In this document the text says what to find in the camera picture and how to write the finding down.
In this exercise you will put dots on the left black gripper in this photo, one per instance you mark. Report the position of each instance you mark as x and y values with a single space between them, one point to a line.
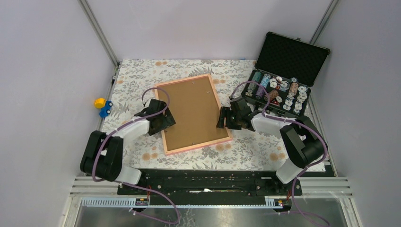
168 121

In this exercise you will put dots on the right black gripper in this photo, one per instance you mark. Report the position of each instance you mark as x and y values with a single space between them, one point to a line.
225 112

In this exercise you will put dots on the pink wooden picture frame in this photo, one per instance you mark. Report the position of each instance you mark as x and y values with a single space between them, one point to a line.
200 145

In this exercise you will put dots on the brown cardboard backing board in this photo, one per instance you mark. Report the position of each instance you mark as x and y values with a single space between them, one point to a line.
194 112

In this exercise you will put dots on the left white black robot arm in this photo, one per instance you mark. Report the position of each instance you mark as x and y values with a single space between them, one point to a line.
103 155

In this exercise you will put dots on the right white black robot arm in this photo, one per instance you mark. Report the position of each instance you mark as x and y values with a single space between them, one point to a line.
304 144

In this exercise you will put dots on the floral patterned table mat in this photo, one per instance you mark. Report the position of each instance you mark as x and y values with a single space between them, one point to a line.
246 151

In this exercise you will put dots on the purple poker chip stack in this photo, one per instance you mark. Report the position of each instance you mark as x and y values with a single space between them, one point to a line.
260 92

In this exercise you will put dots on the brown poker chip stack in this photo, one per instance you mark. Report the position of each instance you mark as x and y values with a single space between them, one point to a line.
271 95

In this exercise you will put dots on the green poker chip stack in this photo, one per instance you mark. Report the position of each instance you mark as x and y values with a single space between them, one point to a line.
251 87

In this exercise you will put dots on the blue poker chip stack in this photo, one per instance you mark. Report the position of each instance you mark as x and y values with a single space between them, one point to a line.
265 80

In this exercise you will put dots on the yellow and blue toy car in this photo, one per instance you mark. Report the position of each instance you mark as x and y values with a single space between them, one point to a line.
104 106

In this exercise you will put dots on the pink poker chip stack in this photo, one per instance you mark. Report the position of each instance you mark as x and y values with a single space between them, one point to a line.
293 89

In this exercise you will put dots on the black poker chip case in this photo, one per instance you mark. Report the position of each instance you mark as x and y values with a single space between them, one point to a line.
287 60

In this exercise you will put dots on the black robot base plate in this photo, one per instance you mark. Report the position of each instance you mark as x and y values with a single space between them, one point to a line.
207 187

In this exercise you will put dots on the white slotted cable duct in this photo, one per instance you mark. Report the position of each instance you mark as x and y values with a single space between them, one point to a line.
114 202

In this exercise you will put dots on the left aluminium corner post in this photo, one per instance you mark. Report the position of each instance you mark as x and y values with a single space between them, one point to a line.
99 32

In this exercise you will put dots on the aluminium corner post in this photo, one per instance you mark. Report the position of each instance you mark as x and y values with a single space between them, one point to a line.
99 32
324 21

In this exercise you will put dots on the right aluminium corner post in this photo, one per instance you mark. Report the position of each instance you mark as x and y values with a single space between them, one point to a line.
324 21

